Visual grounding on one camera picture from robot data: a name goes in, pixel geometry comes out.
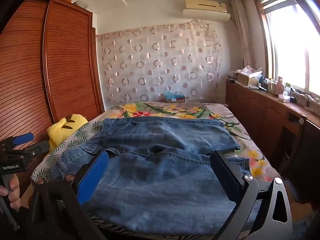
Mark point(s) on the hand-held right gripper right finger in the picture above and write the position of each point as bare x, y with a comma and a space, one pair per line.
225, 175

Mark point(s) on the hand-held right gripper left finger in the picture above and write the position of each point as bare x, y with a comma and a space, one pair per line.
92, 177

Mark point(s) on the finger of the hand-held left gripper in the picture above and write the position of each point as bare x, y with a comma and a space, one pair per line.
40, 148
23, 138

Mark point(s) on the blue denim pants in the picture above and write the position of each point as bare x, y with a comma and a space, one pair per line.
162, 180

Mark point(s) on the person's left hand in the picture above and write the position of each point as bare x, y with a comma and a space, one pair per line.
15, 192

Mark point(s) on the yellow plush toy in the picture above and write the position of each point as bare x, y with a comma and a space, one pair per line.
65, 130

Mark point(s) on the leaf print bed sheet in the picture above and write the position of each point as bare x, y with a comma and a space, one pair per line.
85, 130

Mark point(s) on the long wooden cabinet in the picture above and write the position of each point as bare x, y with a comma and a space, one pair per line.
250, 105

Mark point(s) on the dark wooden board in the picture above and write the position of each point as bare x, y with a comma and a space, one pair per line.
305, 155

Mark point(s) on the wooden slatted wardrobe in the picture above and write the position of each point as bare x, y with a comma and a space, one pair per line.
70, 67

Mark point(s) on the white tissue box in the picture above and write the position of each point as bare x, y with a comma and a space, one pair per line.
284, 98

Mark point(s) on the open cardboard box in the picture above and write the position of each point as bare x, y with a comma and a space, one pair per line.
247, 80

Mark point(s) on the pale pink container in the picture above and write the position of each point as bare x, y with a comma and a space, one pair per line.
279, 86

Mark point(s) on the pink floral paper bag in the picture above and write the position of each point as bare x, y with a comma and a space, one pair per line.
251, 70

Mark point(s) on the black charger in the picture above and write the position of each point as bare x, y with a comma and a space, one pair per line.
307, 102

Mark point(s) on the window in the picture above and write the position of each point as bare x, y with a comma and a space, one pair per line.
292, 50

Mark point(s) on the pale window curtain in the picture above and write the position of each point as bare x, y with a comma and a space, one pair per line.
241, 30

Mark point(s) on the white air conditioner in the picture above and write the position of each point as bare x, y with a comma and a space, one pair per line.
205, 13

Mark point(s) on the circle pattern wall cloth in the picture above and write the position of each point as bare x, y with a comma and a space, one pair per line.
155, 67

